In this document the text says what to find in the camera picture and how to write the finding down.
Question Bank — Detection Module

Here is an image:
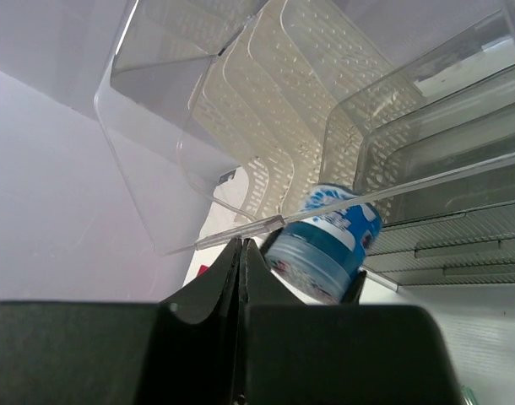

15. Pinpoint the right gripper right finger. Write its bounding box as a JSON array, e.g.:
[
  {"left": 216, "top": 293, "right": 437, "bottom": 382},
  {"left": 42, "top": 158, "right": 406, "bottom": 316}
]
[{"left": 240, "top": 240, "right": 463, "bottom": 404}]

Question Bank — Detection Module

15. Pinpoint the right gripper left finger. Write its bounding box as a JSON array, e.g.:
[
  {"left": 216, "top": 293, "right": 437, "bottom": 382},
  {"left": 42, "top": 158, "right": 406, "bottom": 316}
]
[{"left": 0, "top": 240, "right": 242, "bottom": 404}]

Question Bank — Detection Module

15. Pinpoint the blue lidded jar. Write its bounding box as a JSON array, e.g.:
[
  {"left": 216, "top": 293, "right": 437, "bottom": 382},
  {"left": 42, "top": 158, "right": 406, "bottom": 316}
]
[{"left": 264, "top": 202, "right": 382, "bottom": 304}]

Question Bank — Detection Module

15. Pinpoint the clear acrylic storage box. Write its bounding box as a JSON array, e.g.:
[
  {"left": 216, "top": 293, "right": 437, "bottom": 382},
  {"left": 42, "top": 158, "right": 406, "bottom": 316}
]
[{"left": 94, "top": 1, "right": 515, "bottom": 286}]

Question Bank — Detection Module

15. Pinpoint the red notebook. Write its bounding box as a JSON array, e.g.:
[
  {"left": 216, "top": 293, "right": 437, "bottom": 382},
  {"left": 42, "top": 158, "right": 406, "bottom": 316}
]
[{"left": 197, "top": 265, "right": 209, "bottom": 277}]

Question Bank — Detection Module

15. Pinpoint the white file organizer rack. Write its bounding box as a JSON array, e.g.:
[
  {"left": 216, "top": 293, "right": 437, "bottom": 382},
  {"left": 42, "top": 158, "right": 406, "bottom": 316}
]
[{"left": 193, "top": 1, "right": 423, "bottom": 225}]

